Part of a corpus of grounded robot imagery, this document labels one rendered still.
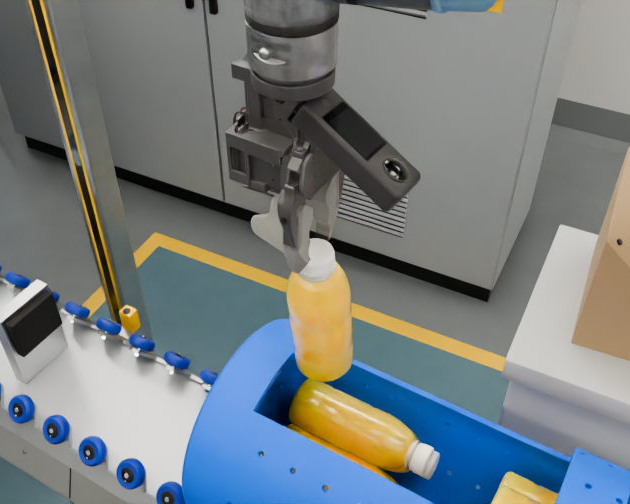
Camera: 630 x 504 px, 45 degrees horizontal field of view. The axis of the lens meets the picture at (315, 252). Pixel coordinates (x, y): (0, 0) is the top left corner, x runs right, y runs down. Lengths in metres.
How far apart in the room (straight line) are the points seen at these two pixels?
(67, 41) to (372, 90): 1.21
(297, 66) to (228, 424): 0.47
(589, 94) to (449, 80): 1.45
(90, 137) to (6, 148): 2.23
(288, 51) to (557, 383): 0.64
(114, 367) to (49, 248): 1.75
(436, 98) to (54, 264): 1.55
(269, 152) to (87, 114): 0.82
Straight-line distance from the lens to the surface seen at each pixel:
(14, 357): 1.33
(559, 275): 1.21
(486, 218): 2.48
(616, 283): 1.03
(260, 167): 0.68
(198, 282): 2.80
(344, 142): 0.63
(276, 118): 0.66
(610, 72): 3.56
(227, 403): 0.92
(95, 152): 1.49
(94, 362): 1.38
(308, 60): 0.61
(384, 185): 0.63
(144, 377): 1.33
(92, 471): 1.25
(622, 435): 1.14
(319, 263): 0.74
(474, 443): 1.08
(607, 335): 1.09
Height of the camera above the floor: 1.95
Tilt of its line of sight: 43 degrees down
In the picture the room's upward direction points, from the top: straight up
